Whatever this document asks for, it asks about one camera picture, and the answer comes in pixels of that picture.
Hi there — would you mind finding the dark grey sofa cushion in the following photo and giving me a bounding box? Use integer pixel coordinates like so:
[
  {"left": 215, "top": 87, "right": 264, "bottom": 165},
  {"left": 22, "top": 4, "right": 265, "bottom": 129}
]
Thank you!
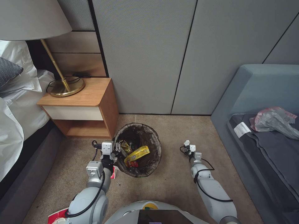
[{"left": 227, "top": 113, "right": 299, "bottom": 195}]

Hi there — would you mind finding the grey textured pillow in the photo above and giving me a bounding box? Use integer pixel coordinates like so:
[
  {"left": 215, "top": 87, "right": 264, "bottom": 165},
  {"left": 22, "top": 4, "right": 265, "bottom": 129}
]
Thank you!
[{"left": 0, "top": 57, "right": 24, "bottom": 89}]

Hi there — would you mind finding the white paper label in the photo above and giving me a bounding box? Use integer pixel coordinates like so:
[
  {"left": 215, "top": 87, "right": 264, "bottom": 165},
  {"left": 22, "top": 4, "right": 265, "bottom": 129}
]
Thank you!
[{"left": 234, "top": 121, "right": 252, "bottom": 138}]

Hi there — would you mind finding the red and white flat package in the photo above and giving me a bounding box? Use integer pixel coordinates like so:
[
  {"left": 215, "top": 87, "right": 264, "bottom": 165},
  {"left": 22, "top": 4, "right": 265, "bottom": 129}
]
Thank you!
[{"left": 47, "top": 208, "right": 71, "bottom": 224}]

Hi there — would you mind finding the trash bin with black liner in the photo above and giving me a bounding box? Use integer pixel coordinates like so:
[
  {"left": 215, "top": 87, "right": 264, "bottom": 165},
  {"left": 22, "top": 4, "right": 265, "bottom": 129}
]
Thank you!
[{"left": 113, "top": 123, "right": 162, "bottom": 179}]

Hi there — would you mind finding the black lamp cable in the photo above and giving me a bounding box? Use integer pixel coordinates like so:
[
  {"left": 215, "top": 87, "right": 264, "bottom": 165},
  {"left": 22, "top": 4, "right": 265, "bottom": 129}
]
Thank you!
[{"left": 45, "top": 73, "right": 92, "bottom": 94}]

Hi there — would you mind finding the grey and red plastic bag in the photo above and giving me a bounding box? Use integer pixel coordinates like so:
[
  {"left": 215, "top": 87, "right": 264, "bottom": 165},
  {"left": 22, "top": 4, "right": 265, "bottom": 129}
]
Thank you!
[{"left": 249, "top": 106, "right": 299, "bottom": 141}]

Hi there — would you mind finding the white pillow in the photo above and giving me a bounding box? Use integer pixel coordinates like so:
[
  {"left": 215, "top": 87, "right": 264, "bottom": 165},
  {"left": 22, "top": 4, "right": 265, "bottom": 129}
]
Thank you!
[{"left": 0, "top": 40, "right": 38, "bottom": 79}]

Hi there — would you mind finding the white robot front shell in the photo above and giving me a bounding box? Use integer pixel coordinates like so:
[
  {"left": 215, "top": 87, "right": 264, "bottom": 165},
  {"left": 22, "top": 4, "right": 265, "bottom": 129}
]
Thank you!
[{"left": 104, "top": 200, "right": 212, "bottom": 224}]

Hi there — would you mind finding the white bed sheet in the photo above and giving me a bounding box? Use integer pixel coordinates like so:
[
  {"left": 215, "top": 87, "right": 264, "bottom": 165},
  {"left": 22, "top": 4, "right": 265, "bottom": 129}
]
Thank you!
[{"left": 0, "top": 69, "right": 55, "bottom": 141}]

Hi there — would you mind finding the wooden headboard panel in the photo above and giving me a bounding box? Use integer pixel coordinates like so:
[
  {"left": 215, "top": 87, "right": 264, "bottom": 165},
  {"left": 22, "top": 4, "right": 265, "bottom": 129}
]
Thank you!
[{"left": 44, "top": 30, "right": 109, "bottom": 78}]

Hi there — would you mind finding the grey bed base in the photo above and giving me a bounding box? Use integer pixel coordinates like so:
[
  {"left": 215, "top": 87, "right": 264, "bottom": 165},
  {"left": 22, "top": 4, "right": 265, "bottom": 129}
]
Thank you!
[{"left": 0, "top": 120, "right": 63, "bottom": 224}]

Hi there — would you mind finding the brass lamp with grey shade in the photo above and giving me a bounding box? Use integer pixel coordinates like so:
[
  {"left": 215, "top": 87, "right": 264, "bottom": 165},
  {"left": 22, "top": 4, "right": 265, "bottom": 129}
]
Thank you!
[{"left": 0, "top": 0, "right": 86, "bottom": 98}]

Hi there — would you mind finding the gold foil wrapper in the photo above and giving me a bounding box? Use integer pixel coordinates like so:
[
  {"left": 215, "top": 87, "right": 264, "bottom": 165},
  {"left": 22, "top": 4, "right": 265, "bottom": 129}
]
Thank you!
[{"left": 117, "top": 139, "right": 134, "bottom": 157}]

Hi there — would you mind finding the wooden nightstand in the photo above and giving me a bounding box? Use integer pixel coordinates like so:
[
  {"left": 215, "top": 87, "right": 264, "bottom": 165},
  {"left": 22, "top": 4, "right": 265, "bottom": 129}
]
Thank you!
[{"left": 36, "top": 77, "right": 119, "bottom": 140}]

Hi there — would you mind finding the blue-grey sofa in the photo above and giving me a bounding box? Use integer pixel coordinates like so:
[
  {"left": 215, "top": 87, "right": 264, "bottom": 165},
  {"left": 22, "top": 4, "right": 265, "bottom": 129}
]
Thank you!
[{"left": 210, "top": 64, "right": 299, "bottom": 224}]

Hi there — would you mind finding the white duvet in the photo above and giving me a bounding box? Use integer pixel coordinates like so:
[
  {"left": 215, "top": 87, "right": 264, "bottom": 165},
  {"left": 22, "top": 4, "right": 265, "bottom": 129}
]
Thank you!
[{"left": 0, "top": 97, "right": 25, "bottom": 183}]

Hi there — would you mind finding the yellow snack wrapper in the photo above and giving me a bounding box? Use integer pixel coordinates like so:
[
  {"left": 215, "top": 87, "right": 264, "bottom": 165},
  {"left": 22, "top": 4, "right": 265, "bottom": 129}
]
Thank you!
[{"left": 124, "top": 145, "right": 150, "bottom": 164}]

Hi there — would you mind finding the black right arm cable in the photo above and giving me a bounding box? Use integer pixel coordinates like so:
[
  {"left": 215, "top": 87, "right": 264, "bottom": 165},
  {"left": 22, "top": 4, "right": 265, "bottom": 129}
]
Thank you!
[{"left": 193, "top": 158, "right": 234, "bottom": 203}]

